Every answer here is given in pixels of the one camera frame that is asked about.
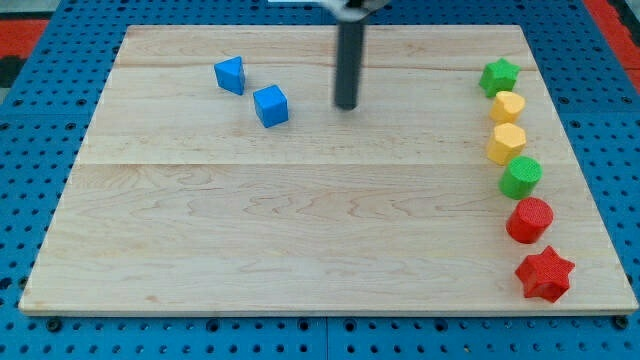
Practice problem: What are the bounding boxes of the blue cube block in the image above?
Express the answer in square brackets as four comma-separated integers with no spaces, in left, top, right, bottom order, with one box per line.
[253,85,289,128]

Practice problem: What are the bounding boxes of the green star block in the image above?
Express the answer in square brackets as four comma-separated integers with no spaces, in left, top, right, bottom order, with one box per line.
[479,58,521,98]

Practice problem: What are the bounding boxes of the red star block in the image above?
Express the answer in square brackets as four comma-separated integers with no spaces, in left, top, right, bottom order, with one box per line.
[514,246,576,303]

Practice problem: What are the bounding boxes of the light wooden board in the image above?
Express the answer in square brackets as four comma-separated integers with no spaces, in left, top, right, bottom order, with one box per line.
[19,25,638,317]

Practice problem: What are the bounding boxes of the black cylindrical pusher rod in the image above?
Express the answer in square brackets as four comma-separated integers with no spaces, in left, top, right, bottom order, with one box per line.
[334,20,365,111]

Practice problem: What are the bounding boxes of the blue triangular prism block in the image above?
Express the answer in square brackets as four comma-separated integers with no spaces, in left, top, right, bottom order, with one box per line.
[214,56,245,95]

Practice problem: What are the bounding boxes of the yellow hexagon block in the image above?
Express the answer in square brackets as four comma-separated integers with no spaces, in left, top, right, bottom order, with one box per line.
[486,123,527,165]

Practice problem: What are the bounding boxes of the green cylinder block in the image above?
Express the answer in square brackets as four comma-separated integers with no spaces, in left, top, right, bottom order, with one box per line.
[498,156,543,200]

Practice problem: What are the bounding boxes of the yellow heart block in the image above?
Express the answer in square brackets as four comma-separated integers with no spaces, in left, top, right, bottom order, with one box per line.
[489,91,526,124]

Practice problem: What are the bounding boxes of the red cylinder block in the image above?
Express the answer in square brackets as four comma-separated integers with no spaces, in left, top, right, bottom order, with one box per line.
[505,197,554,244]

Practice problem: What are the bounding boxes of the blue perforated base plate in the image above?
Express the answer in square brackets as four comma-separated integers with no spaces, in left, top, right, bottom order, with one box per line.
[1,0,639,359]

